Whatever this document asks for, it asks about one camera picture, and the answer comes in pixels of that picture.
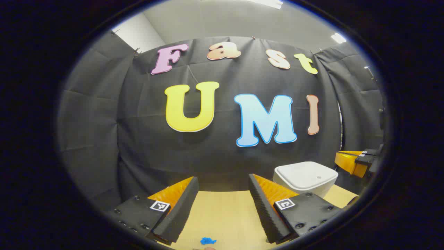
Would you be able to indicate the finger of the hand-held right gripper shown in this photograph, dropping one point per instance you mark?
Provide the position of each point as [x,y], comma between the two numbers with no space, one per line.
[347,161]

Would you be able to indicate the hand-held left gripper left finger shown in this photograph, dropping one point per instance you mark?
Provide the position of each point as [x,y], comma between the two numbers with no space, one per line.
[182,211]

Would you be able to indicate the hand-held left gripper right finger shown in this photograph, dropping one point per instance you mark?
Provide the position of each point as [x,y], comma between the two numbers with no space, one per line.
[263,211]

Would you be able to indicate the blue paper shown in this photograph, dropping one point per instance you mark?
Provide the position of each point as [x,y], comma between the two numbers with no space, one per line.
[208,240]

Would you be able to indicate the white desktop garbage bin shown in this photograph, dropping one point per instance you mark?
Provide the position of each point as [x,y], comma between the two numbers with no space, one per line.
[305,177]

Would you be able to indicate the wooden desktop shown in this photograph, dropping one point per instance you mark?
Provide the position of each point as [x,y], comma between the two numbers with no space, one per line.
[225,215]

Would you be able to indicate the black backdrop cloth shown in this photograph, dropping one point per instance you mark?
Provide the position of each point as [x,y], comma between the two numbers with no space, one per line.
[145,139]

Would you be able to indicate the ceiling light panel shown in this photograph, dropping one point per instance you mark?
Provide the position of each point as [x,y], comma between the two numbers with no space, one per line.
[269,2]
[338,38]

